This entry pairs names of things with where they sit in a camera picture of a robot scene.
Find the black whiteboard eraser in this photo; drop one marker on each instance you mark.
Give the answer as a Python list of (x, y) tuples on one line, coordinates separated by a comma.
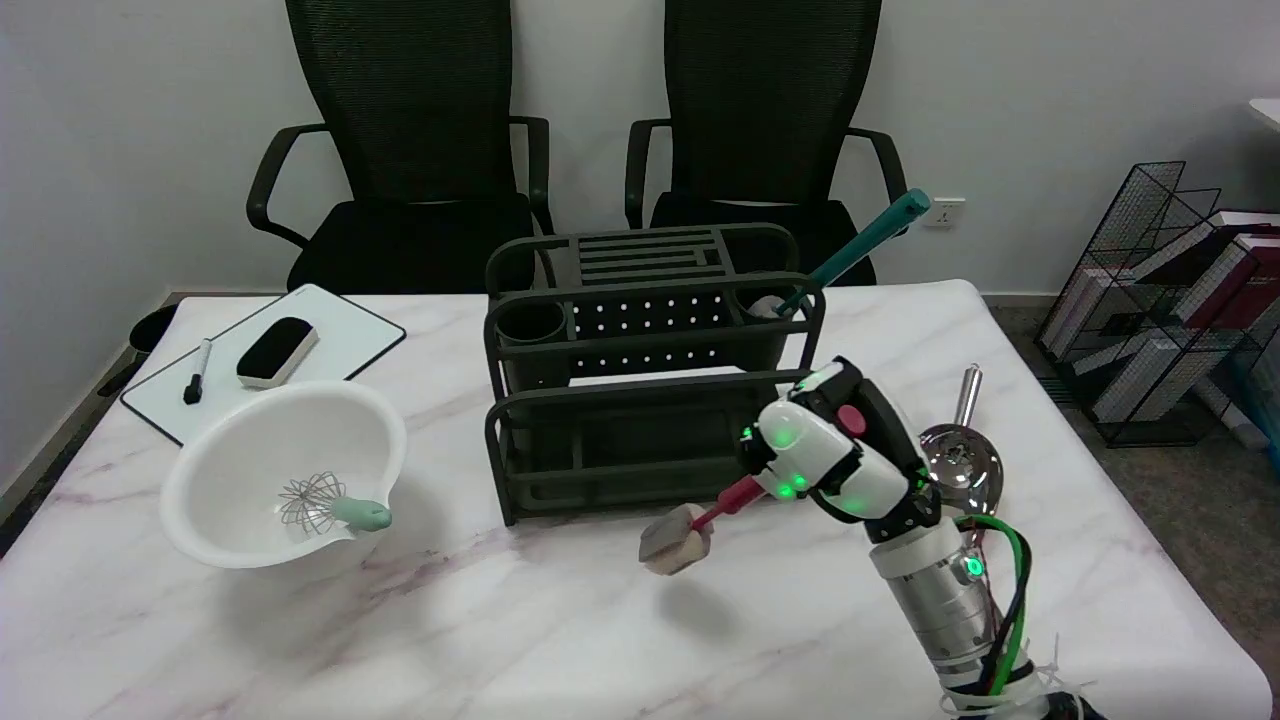
[(276, 350)]

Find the white wall power socket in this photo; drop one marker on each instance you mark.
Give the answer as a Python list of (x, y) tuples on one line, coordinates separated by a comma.
[(944, 213)]

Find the white dark red book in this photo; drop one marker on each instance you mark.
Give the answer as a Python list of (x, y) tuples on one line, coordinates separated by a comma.
[(1165, 265), (1185, 340)]

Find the small white whiteboard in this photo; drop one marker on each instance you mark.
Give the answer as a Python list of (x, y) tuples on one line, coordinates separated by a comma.
[(265, 355)]

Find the dark green kitchen storage rack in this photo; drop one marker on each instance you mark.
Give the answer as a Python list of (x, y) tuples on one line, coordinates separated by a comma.
[(640, 370)]

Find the black round chair base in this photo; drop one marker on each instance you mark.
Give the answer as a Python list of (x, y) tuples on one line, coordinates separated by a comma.
[(150, 330)]

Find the black mesh office chair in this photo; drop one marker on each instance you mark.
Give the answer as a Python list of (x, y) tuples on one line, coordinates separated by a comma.
[(765, 130), (410, 150)]

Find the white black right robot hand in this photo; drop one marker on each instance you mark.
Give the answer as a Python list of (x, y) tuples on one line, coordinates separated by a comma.
[(830, 460)]

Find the shiny steel ladle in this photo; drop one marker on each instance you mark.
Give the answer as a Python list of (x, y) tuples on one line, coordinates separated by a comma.
[(962, 450)]

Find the pink sponge bottle brush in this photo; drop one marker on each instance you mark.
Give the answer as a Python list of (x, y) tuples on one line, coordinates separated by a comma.
[(690, 530)]

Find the white mixing bowl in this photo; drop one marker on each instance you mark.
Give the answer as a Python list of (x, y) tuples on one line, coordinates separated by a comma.
[(285, 475)]

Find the black whiteboard marker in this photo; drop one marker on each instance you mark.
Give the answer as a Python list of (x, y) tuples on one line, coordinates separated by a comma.
[(195, 372)]

